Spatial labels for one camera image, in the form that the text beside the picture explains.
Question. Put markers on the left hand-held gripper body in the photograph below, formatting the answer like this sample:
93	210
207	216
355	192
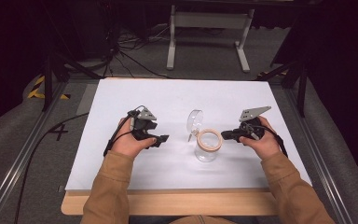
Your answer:
144	124

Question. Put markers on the black metal stand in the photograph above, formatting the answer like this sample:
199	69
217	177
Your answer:
48	84
301	90

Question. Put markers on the grey metal rail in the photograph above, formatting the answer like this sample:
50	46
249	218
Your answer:
18	161
320	155

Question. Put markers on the white metal table frame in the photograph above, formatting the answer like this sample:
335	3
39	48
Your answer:
209	20

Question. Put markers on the person's left hand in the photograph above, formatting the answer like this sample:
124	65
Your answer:
127	143

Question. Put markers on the glass jar with hinged lid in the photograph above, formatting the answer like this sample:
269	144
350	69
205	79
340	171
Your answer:
206	149

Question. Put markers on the person's right hand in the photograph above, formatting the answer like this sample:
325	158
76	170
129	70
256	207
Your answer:
267	144

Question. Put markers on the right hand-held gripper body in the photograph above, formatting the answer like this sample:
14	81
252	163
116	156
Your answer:
251	127

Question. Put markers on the white table sheet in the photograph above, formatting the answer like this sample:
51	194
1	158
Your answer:
180	99

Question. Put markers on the yellow and black floor tape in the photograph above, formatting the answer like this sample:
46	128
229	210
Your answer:
35	91

